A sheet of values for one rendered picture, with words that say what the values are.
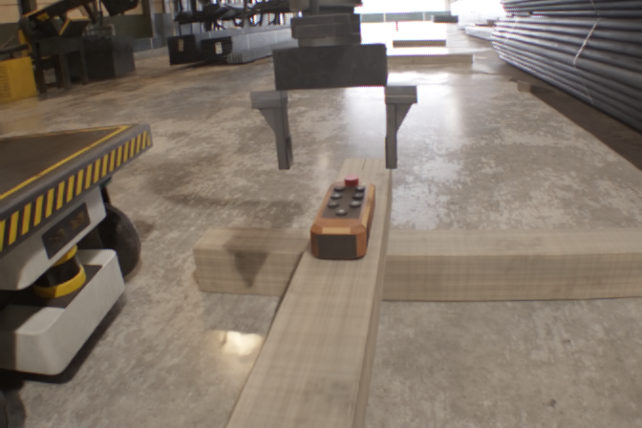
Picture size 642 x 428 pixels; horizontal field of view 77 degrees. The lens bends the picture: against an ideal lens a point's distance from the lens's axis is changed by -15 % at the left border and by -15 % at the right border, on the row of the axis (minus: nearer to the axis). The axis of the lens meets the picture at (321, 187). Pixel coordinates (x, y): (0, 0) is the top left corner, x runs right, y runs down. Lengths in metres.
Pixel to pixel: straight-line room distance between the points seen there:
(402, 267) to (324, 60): 0.42
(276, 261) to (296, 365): 0.44
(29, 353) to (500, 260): 0.77
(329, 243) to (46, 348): 0.44
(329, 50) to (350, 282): 0.27
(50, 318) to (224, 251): 0.35
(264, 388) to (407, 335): 0.41
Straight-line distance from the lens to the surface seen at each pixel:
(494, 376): 0.72
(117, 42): 8.28
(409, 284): 0.85
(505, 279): 0.86
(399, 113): 0.56
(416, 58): 5.13
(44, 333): 0.72
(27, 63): 7.12
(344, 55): 0.54
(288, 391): 0.41
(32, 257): 0.69
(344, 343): 0.46
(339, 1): 0.52
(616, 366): 0.79
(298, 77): 0.55
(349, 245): 0.58
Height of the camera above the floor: 0.49
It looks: 20 degrees down
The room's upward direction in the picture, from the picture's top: 4 degrees counter-clockwise
